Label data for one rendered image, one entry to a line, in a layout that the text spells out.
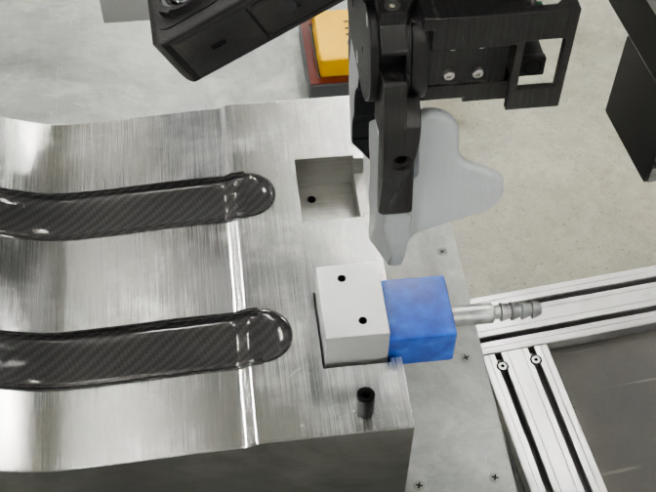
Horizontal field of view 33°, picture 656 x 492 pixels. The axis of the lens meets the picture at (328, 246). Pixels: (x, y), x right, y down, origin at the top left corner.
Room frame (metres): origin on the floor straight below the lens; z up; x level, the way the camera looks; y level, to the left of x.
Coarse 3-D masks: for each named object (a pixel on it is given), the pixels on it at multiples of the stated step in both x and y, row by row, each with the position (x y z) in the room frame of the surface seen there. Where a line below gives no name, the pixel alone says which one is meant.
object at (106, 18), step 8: (104, 0) 0.60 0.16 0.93; (112, 0) 0.60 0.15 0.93; (120, 0) 0.60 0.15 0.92; (128, 0) 0.60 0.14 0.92; (136, 0) 0.60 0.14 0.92; (144, 0) 0.60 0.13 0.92; (104, 8) 0.60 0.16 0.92; (112, 8) 0.60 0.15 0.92; (120, 8) 0.60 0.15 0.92; (128, 8) 0.60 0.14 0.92; (136, 8) 0.60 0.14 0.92; (144, 8) 0.60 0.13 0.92; (104, 16) 0.60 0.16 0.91; (112, 16) 0.60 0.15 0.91; (120, 16) 0.60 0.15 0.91; (128, 16) 0.60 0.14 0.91; (136, 16) 0.60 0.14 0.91; (144, 16) 0.60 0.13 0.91
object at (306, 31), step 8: (304, 24) 0.70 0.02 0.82; (304, 32) 0.69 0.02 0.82; (304, 40) 0.68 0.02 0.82; (312, 48) 0.67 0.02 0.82; (312, 56) 0.66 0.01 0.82; (312, 64) 0.65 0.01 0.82; (312, 72) 0.64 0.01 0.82; (312, 80) 0.63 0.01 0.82; (320, 80) 0.63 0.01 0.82; (328, 80) 0.63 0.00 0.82; (336, 80) 0.64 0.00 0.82; (344, 80) 0.64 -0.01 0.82
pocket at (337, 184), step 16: (304, 160) 0.49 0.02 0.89; (320, 160) 0.49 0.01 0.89; (336, 160) 0.49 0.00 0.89; (352, 160) 0.49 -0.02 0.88; (304, 176) 0.49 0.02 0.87; (320, 176) 0.49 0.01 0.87; (336, 176) 0.49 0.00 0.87; (352, 176) 0.49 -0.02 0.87; (304, 192) 0.48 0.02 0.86; (320, 192) 0.48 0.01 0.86; (336, 192) 0.48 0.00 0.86; (352, 192) 0.48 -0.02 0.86; (304, 208) 0.47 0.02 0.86; (320, 208) 0.47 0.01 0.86; (336, 208) 0.47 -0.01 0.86; (352, 208) 0.47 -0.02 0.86; (368, 208) 0.46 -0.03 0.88
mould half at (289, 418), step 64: (0, 128) 0.50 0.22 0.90; (64, 128) 0.52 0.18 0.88; (128, 128) 0.52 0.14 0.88; (192, 128) 0.52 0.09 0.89; (256, 128) 0.51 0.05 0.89; (320, 128) 0.51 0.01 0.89; (64, 192) 0.46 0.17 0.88; (0, 256) 0.40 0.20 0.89; (64, 256) 0.41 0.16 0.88; (128, 256) 0.41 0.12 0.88; (192, 256) 0.41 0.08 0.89; (256, 256) 0.41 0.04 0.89; (320, 256) 0.41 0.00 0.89; (0, 320) 0.35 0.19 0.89; (64, 320) 0.36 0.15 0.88; (128, 320) 0.36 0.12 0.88; (128, 384) 0.32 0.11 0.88; (192, 384) 0.32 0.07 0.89; (256, 384) 0.32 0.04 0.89; (320, 384) 0.32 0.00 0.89; (384, 384) 0.32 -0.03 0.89; (0, 448) 0.27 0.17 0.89; (64, 448) 0.28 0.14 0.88; (128, 448) 0.28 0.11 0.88; (192, 448) 0.28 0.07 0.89; (256, 448) 0.28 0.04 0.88; (320, 448) 0.28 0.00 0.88; (384, 448) 0.29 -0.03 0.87
